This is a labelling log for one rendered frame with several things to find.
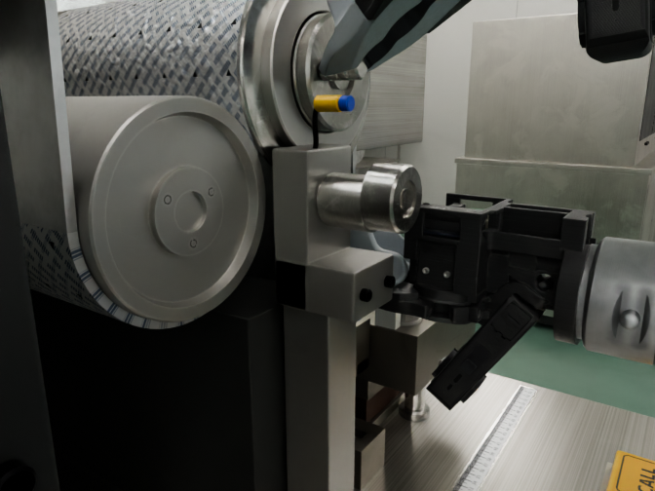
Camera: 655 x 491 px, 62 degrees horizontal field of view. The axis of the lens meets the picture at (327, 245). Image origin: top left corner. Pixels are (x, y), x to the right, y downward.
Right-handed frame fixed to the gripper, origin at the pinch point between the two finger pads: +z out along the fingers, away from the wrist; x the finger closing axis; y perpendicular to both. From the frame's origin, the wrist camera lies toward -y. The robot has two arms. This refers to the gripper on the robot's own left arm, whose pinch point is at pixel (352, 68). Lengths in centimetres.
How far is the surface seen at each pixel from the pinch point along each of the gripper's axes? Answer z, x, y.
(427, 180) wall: 197, -452, 64
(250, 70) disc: 3.3, 4.6, 2.5
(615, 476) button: 8.3, -17.0, -35.6
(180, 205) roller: 7.9, 10.3, -2.9
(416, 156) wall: 192, -452, 90
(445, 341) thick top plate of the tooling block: 16.3, -18.9, -19.4
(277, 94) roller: 3.5, 3.2, 0.9
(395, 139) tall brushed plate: 35, -78, 16
